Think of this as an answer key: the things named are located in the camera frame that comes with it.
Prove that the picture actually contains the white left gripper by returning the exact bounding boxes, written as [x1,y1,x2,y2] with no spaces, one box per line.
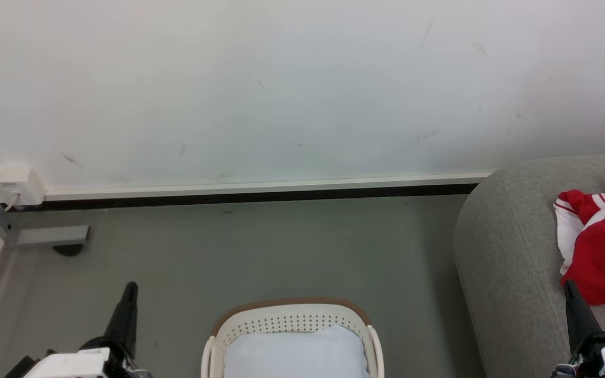
[23,281,152,378]

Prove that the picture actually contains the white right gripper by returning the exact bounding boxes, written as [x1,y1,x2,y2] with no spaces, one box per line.
[550,279,605,378]

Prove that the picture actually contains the red and white garment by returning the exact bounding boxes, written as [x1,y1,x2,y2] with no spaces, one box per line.
[552,162,605,307]

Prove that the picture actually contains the cream perforated laundry basket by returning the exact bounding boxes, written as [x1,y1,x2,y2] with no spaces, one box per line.
[201,297,385,378]

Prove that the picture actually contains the light blue cloth in basket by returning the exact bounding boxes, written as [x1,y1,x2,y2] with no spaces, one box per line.
[223,324,371,378]

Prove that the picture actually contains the grey fabric sofa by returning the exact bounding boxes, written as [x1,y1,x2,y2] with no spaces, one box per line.
[452,154,605,378]

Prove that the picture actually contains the white and black baseboard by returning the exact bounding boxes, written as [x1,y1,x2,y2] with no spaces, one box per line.
[6,170,495,212]

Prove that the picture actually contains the grey metal frame foot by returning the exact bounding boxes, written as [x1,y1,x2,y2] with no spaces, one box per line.
[5,224,91,250]

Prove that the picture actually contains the white wall socket box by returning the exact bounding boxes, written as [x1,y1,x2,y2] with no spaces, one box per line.
[0,163,47,207]

